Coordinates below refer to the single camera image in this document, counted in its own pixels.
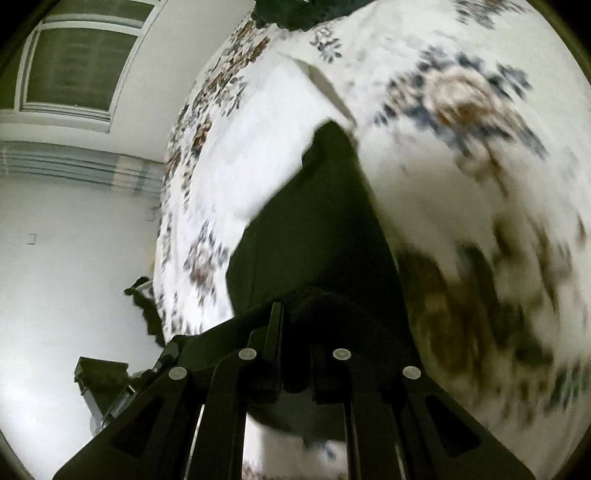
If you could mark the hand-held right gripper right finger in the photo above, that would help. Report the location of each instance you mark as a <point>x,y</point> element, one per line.
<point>332,374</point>

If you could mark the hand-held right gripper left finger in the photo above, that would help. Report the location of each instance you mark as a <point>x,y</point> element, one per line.
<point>258,369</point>

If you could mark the dark striped sweater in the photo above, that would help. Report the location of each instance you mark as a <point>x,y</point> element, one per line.
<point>323,221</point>

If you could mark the black garment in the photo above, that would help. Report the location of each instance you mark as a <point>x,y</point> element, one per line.
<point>147,314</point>

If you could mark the dark box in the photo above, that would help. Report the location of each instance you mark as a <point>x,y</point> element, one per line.
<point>99,378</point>

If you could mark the bed with floral bedspread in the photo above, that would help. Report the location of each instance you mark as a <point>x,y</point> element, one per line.
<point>461,184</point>

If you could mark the folded white cloth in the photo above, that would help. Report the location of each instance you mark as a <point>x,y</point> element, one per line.
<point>258,138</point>

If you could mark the grey-blue curtain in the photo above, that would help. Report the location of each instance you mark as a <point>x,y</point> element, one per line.
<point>69,166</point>

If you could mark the window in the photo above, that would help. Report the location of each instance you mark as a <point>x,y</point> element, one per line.
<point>74,64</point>

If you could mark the folded teal quilt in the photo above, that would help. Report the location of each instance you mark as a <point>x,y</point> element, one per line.
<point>300,11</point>

